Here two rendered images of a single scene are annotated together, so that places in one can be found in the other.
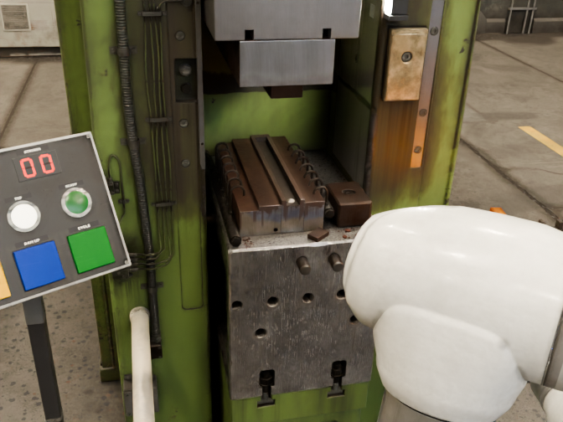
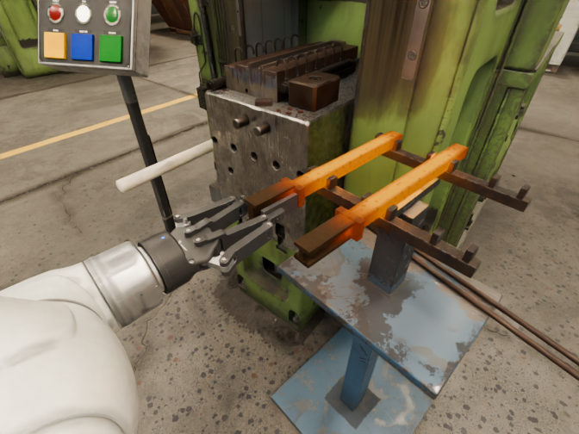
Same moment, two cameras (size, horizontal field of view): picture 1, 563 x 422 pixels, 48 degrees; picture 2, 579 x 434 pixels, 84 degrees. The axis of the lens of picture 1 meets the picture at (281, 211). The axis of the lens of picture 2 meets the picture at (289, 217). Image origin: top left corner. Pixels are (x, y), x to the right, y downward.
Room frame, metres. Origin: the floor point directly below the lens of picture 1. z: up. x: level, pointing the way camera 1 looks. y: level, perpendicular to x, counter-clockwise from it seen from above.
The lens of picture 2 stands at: (0.82, -0.80, 1.21)
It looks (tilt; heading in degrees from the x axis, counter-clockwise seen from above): 39 degrees down; 52
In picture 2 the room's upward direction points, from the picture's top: straight up
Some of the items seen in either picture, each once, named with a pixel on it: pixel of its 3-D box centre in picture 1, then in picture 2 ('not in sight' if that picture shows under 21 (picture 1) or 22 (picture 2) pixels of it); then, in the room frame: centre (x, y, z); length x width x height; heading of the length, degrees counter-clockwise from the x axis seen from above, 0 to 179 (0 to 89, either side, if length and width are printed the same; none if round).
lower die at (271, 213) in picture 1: (265, 179); (295, 65); (1.51, 0.05, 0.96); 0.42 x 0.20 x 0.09; 13
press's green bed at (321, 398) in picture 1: (277, 384); (304, 238); (1.53, -0.01, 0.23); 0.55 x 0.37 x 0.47; 13
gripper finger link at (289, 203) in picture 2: not in sight; (280, 209); (1.05, -0.48, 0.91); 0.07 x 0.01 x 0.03; 5
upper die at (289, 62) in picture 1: (267, 39); not in sight; (1.51, 0.05, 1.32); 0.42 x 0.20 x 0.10; 13
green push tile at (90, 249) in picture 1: (90, 249); (112, 49); (1.06, 0.37, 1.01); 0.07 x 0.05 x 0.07; 128
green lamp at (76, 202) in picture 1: (76, 202); (112, 15); (1.09, 0.40, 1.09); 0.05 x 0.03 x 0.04; 103
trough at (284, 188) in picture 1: (274, 166); (302, 53); (1.51, 0.02, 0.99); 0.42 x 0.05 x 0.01; 13
